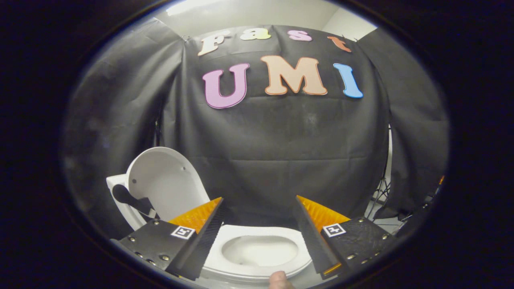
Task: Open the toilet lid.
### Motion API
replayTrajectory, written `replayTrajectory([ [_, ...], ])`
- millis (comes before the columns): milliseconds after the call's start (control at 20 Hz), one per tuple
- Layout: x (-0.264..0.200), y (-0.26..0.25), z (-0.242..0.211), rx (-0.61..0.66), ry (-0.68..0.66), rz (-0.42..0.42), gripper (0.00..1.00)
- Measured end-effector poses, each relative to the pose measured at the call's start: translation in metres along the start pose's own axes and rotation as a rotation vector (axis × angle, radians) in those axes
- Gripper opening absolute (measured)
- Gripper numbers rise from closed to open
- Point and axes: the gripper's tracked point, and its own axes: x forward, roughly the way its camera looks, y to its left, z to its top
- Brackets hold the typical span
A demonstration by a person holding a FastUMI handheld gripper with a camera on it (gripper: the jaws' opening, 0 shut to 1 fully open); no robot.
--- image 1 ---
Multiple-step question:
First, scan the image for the white toilet lid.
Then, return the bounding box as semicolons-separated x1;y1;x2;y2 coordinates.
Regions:
125;146;212;224

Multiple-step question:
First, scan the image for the white ceramic toilet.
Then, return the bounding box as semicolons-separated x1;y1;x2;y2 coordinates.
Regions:
106;173;314;284

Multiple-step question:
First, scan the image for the black light stand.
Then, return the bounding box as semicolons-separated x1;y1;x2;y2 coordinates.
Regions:
366;167;393;220

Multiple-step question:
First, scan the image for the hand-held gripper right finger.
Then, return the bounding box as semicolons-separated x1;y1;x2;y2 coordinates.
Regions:
294;195;399;281

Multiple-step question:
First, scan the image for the white toilet seat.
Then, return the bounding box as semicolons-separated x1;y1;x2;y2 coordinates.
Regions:
200;224;314;280

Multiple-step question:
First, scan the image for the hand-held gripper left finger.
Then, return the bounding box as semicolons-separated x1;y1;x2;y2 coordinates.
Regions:
109;196;225;281

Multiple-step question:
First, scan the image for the black backdrop cloth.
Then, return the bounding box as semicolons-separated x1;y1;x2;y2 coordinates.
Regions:
60;18;450;242

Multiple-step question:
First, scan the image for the black pull tab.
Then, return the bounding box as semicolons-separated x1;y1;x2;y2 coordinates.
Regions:
112;183;158;220

